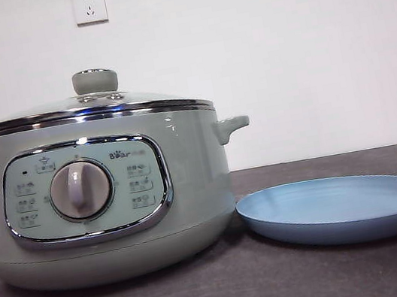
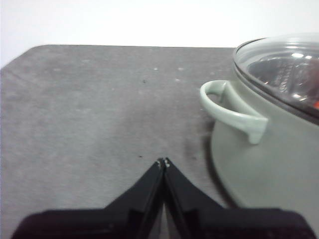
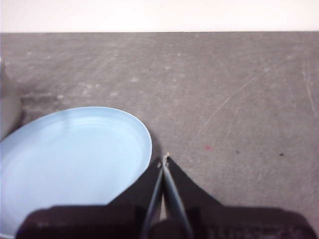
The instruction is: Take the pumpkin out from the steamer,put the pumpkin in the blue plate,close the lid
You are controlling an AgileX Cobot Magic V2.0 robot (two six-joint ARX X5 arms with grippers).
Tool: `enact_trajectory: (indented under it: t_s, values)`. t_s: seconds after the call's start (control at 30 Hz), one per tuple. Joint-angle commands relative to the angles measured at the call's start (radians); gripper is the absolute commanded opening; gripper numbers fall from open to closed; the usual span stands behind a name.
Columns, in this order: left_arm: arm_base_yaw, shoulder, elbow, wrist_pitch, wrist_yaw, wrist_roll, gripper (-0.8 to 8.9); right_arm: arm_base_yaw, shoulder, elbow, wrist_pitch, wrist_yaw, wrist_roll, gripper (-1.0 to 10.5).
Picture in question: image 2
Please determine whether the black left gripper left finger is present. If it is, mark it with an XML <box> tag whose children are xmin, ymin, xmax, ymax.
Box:
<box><xmin>11</xmin><ymin>157</ymin><xmax>164</xmax><ymax>239</ymax></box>

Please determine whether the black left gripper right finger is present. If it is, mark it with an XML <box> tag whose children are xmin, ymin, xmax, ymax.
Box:
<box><xmin>163</xmin><ymin>156</ymin><xmax>318</xmax><ymax>239</ymax></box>

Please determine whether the glass lid with green knob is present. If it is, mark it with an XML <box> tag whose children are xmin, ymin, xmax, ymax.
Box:
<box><xmin>233</xmin><ymin>33</ymin><xmax>319</xmax><ymax>118</ymax></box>

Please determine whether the pale green electric steamer pot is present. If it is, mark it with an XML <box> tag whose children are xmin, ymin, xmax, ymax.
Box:
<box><xmin>199</xmin><ymin>33</ymin><xmax>319</xmax><ymax>210</ymax></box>

